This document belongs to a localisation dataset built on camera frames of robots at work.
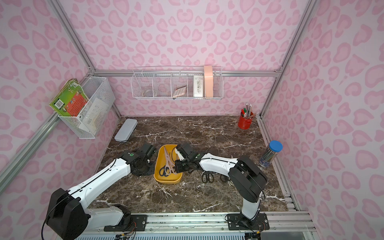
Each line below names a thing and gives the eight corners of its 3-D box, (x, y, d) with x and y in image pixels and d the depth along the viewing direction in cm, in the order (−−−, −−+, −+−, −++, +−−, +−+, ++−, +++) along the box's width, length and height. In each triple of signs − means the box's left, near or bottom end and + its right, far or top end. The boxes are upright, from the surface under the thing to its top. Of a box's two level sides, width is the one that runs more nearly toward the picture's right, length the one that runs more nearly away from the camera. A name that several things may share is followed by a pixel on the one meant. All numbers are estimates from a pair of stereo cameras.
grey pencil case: (115, 141, 108) (113, 138, 106) (128, 120, 121) (126, 118, 119) (127, 142, 107) (125, 140, 105) (138, 122, 120) (137, 119, 118)
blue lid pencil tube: (257, 165, 95) (269, 147, 79) (260, 157, 99) (272, 138, 83) (267, 169, 93) (281, 152, 77) (269, 161, 97) (283, 143, 81)
